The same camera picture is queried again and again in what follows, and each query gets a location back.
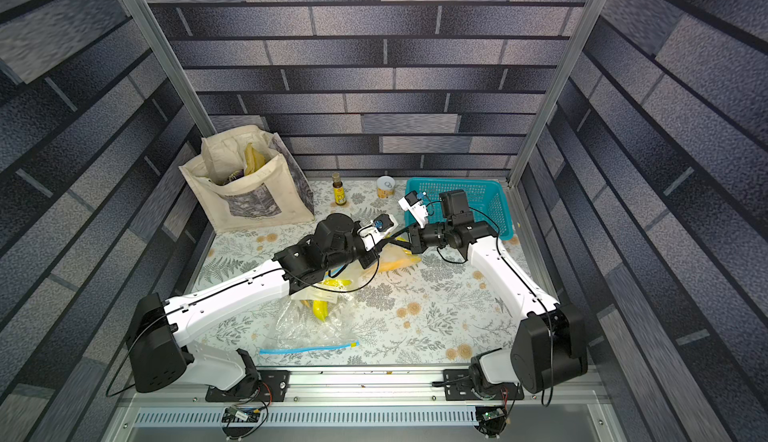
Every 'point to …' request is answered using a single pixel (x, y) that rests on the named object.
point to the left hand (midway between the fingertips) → (390, 231)
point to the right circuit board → (491, 419)
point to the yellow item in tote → (252, 159)
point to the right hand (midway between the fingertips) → (390, 238)
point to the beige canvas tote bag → (245, 178)
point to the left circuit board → (237, 414)
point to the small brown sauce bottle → (340, 196)
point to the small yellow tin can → (385, 186)
